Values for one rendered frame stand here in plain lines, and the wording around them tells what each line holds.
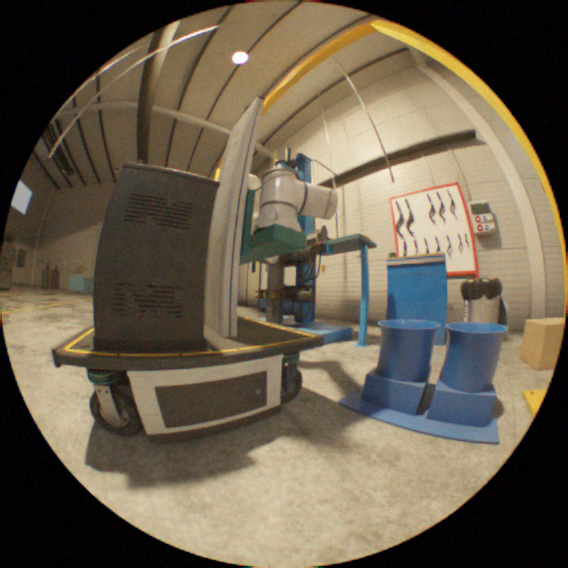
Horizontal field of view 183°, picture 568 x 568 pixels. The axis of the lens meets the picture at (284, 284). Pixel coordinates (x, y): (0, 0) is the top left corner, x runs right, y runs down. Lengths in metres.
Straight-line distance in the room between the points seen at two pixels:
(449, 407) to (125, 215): 1.19
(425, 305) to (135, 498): 2.25
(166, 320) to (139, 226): 0.26
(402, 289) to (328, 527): 2.01
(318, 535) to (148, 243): 0.79
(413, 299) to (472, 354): 1.43
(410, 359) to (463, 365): 0.22
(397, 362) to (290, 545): 0.68
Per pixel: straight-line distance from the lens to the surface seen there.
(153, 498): 0.57
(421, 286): 2.05
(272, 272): 2.10
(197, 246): 0.53
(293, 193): 0.74
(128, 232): 0.53
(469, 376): 0.76
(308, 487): 0.55
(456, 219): 3.42
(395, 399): 0.83
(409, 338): 0.74
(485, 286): 2.09
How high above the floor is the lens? 0.48
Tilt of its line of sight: 4 degrees up
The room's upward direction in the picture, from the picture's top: 2 degrees clockwise
